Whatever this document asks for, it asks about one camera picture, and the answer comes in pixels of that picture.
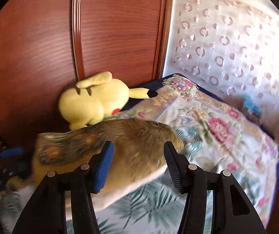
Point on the circle-patterned sheer curtain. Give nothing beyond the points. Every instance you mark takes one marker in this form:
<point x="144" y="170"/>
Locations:
<point x="227" y="48"/>

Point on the golden patterned garment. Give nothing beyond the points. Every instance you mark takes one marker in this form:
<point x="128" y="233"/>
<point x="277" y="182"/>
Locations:
<point x="134" y="146"/>

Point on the yellow plush toy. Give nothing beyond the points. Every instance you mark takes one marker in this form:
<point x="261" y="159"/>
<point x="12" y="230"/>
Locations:
<point x="93" y="102"/>

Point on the floral blanket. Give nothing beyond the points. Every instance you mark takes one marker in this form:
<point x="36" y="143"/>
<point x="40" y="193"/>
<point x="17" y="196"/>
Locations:
<point x="202" y="117"/>

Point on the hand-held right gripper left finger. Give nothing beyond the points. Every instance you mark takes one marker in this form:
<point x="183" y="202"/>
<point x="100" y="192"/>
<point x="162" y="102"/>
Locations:
<point x="104" y="168"/>

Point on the wooden louvered wardrobe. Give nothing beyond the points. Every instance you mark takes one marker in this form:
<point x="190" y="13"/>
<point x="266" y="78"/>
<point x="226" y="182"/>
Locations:
<point x="32" y="53"/>

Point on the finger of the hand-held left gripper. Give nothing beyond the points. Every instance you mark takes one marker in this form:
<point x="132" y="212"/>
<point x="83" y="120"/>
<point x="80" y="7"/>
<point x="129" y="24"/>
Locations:
<point x="11" y="152"/>
<point x="23" y="167"/>

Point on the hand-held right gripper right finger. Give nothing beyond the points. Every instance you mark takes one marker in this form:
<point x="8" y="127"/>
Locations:
<point x="174" y="168"/>

